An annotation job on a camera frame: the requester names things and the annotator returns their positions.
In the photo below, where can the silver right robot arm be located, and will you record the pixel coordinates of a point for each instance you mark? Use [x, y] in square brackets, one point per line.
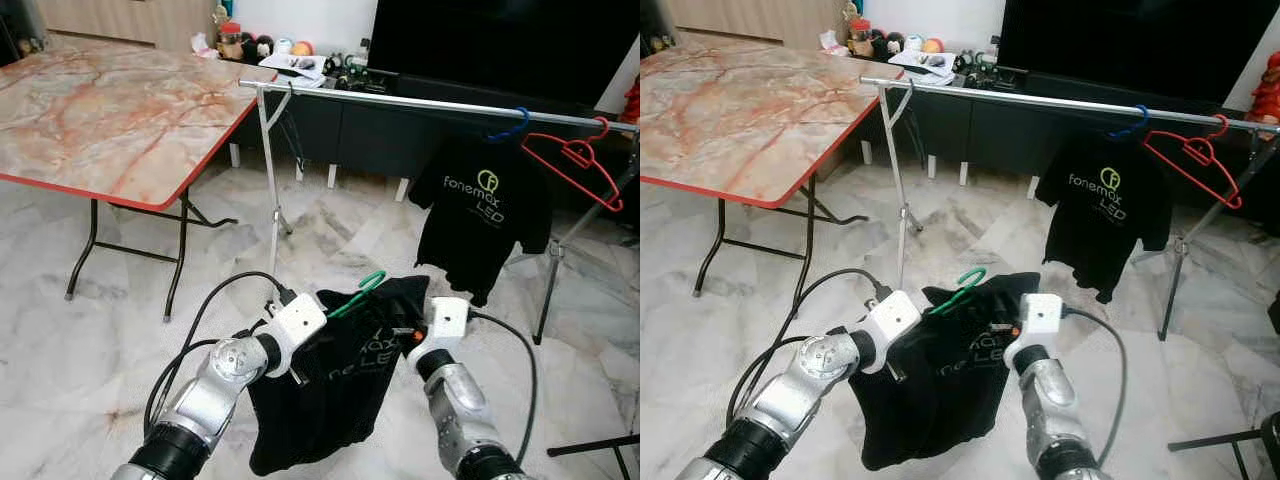
[1050, 400]
[460, 405]

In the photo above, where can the light wooden sideboard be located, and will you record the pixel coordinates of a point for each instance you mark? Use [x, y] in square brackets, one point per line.
[750, 18]
[120, 20]

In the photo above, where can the silver metal clothes rail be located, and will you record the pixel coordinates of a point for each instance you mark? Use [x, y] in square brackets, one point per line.
[420, 102]
[1050, 100]

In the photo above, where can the jar with red lid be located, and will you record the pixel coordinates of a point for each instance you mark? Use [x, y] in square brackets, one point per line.
[860, 40]
[232, 42]

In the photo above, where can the black plush toy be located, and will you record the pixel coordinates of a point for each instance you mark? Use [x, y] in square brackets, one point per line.
[888, 43]
[258, 46]

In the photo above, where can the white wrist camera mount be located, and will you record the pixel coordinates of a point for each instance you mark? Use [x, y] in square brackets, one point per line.
[447, 320]
[297, 322]
[893, 318]
[1040, 316]

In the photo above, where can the black fonemax T-shirt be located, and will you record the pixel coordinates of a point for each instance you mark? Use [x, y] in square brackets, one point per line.
[940, 390]
[330, 400]
[1095, 230]
[470, 230]

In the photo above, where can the marble pattern folding table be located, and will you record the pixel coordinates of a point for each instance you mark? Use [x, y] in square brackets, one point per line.
[745, 110]
[110, 110]

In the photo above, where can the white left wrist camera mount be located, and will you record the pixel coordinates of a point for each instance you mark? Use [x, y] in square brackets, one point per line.
[297, 322]
[893, 318]

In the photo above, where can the tall trophy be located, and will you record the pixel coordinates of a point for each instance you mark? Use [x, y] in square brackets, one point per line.
[221, 14]
[852, 12]

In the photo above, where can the blue hanger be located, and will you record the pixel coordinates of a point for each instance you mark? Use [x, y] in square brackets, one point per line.
[1143, 118]
[522, 122]

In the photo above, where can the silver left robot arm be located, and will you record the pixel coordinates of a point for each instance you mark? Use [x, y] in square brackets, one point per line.
[810, 375]
[215, 385]

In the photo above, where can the green plastic hanger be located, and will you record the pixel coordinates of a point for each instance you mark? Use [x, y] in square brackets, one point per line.
[950, 300]
[350, 304]

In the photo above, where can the white ball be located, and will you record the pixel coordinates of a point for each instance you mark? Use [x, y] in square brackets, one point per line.
[913, 43]
[284, 46]

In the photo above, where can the white paper stack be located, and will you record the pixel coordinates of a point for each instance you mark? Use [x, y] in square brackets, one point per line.
[925, 65]
[295, 68]

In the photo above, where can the orange ball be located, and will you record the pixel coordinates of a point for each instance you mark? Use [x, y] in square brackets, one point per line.
[303, 48]
[932, 45]

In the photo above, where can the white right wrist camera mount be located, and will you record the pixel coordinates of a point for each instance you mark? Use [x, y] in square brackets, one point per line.
[1040, 316]
[447, 320]

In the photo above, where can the black television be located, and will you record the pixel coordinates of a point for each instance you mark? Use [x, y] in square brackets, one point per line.
[1130, 50]
[500, 50]

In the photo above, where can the white tissue packet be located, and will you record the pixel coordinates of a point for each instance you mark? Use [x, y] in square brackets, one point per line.
[833, 42]
[205, 45]

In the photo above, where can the red plastic hanger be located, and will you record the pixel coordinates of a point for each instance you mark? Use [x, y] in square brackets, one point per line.
[1198, 150]
[580, 152]

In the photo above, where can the black TV cabinet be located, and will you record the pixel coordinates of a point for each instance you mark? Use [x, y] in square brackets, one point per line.
[985, 130]
[370, 135]

